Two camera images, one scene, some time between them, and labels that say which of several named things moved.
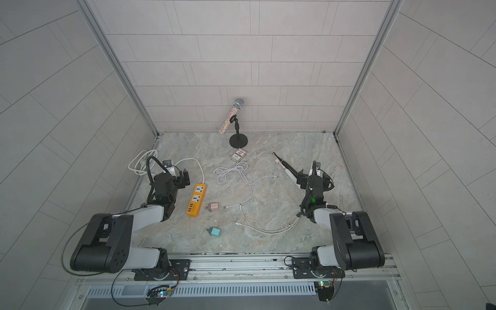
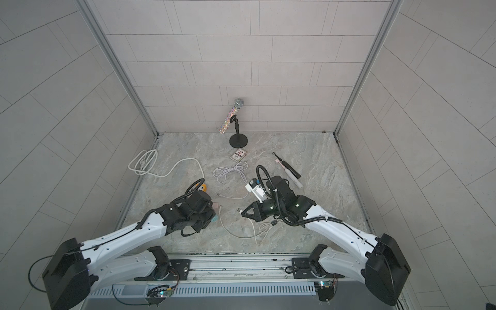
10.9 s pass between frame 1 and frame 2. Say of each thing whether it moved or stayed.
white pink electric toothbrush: stayed
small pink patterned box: stayed
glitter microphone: stayed
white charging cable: moved
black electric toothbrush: stayed
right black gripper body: moved
